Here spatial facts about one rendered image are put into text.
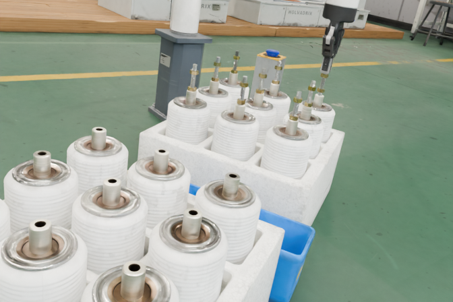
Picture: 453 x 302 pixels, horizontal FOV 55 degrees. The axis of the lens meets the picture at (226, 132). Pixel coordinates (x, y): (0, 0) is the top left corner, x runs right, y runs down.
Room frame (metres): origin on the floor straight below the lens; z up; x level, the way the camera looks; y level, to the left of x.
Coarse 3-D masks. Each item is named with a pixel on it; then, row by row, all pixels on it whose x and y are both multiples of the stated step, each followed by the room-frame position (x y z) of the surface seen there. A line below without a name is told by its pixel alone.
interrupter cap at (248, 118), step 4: (224, 112) 0.90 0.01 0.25; (228, 112) 0.90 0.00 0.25; (232, 112) 0.91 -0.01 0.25; (224, 116) 0.87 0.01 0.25; (228, 116) 0.88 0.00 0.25; (232, 116) 0.89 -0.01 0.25; (244, 116) 0.90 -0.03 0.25; (248, 116) 0.90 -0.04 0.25; (252, 116) 0.90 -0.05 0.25; (228, 120) 0.85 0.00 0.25; (232, 120) 0.85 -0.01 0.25; (236, 120) 0.86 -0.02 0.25; (240, 120) 0.87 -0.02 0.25; (244, 120) 0.87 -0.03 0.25; (248, 120) 0.87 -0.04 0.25; (252, 120) 0.88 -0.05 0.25
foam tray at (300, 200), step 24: (144, 144) 0.88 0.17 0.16; (168, 144) 0.86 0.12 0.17; (336, 144) 1.01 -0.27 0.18; (192, 168) 0.83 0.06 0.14; (216, 168) 0.81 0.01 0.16; (240, 168) 0.80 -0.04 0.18; (312, 168) 0.85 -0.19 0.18; (264, 192) 0.78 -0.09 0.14; (288, 192) 0.76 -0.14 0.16; (312, 192) 0.79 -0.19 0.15; (288, 216) 0.75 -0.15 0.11; (312, 216) 0.88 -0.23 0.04
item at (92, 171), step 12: (72, 144) 0.63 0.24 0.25; (72, 156) 0.60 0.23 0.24; (84, 156) 0.60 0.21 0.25; (108, 156) 0.61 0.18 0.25; (120, 156) 0.62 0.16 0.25; (84, 168) 0.59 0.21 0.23; (96, 168) 0.59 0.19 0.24; (108, 168) 0.60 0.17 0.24; (120, 168) 0.62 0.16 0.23; (84, 180) 0.59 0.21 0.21; (96, 180) 0.60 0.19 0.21
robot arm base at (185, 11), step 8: (176, 0) 1.47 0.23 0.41; (184, 0) 1.46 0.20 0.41; (192, 0) 1.46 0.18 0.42; (200, 0) 1.49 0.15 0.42; (176, 8) 1.47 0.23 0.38; (184, 8) 1.46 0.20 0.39; (192, 8) 1.46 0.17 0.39; (200, 8) 1.50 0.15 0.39; (176, 16) 1.46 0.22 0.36; (184, 16) 1.46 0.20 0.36; (192, 16) 1.47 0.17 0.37; (176, 24) 1.46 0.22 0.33; (184, 24) 1.46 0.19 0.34; (192, 24) 1.47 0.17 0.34; (176, 32) 1.46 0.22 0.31; (184, 32) 1.46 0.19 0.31; (192, 32) 1.47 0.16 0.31
